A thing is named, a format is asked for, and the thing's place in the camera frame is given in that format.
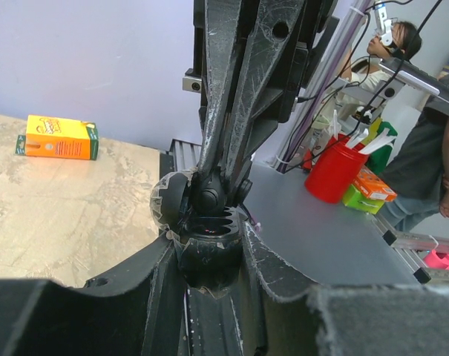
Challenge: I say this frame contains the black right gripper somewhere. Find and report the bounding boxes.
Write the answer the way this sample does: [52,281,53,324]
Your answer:
[183,1,335,197]

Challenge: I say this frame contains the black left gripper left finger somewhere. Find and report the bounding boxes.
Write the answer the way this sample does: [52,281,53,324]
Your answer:
[0,237,180,355]

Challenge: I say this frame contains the orange juice carton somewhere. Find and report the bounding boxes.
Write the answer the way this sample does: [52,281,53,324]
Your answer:
[15,115,99,160]

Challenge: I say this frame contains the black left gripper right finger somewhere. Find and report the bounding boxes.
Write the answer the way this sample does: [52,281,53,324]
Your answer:
[239,225,449,355]

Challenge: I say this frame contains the red cup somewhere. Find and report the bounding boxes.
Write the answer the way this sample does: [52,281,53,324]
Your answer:
[304,133,368,204]

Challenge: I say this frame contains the person in grey shirt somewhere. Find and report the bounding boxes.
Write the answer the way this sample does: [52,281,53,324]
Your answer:
[379,66,449,233]

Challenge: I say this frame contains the orange green box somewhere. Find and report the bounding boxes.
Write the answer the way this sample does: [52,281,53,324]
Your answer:
[341,166,397,214]

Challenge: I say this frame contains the person with headset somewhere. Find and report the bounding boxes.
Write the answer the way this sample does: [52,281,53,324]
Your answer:
[318,21,422,121]

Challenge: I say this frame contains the black earbud charging case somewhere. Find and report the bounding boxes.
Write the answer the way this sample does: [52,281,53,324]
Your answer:
[149,169,243,299]

